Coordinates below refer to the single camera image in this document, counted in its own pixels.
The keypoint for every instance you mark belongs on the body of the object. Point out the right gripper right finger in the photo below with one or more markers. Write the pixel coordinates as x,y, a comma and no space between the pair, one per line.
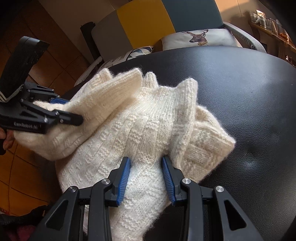
208,212

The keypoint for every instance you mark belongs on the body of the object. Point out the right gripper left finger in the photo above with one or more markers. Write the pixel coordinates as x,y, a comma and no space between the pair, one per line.
65,219

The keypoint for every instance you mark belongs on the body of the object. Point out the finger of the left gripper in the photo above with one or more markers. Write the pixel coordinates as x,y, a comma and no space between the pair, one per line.
36,92
55,116

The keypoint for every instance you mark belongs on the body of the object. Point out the cream knitted sweater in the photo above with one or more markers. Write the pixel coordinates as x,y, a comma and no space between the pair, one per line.
130,115

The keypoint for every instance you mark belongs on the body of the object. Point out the person's left hand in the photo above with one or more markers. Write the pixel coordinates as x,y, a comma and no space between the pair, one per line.
8,138

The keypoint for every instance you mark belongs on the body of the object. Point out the geometric pattern cushion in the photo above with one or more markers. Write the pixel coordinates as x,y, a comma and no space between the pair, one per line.
99,63

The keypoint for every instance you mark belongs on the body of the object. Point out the black leather ottoman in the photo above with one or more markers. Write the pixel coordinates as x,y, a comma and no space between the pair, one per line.
252,94

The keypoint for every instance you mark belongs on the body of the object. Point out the multicolour sofa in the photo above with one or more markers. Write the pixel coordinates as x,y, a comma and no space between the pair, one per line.
144,23

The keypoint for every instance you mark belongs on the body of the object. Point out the deer print cushion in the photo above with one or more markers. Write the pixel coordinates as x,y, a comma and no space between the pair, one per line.
200,38

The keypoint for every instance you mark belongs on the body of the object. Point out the wooden side table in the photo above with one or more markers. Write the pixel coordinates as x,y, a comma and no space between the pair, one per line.
280,47

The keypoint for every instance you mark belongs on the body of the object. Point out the jars on side table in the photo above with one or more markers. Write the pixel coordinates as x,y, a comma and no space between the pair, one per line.
259,17

